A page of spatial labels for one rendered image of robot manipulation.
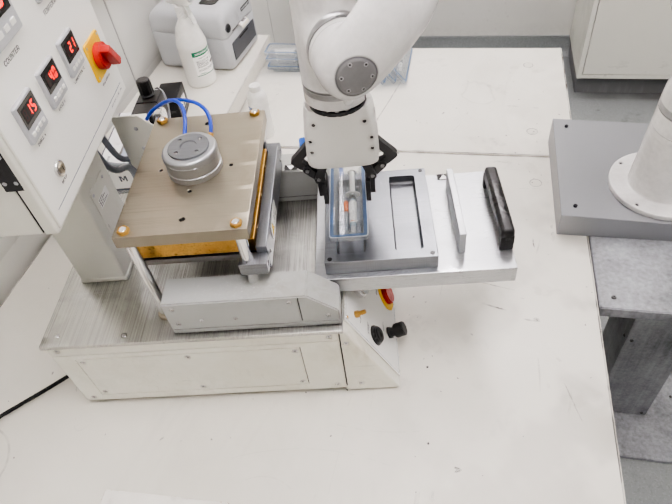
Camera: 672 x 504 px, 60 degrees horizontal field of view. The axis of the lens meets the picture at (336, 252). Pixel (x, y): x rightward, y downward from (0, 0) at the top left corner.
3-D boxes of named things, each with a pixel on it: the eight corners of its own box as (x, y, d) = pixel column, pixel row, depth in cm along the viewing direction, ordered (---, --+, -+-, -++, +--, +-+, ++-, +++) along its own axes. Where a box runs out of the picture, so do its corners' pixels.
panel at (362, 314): (399, 376, 97) (343, 319, 85) (388, 247, 118) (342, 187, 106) (410, 373, 96) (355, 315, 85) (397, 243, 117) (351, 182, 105)
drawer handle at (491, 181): (499, 250, 85) (502, 231, 82) (481, 184, 96) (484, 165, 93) (513, 249, 85) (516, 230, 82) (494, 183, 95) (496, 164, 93)
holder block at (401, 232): (326, 274, 86) (324, 263, 84) (327, 186, 99) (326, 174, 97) (438, 267, 84) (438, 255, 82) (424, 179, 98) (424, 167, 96)
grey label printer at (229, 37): (161, 67, 170) (142, 11, 158) (191, 35, 183) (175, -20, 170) (237, 73, 164) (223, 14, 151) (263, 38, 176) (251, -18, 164)
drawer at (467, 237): (317, 296, 88) (310, 262, 82) (320, 199, 103) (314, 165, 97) (514, 284, 86) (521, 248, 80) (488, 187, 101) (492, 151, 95)
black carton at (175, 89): (161, 125, 149) (153, 102, 144) (168, 106, 155) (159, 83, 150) (184, 123, 149) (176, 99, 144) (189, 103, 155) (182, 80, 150)
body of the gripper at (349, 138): (374, 72, 76) (378, 141, 85) (298, 79, 77) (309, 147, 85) (377, 104, 71) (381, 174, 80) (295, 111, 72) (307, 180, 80)
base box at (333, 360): (90, 403, 100) (44, 348, 88) (140, 247, 126) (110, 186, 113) (399, 388, 96) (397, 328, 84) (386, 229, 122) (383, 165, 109)
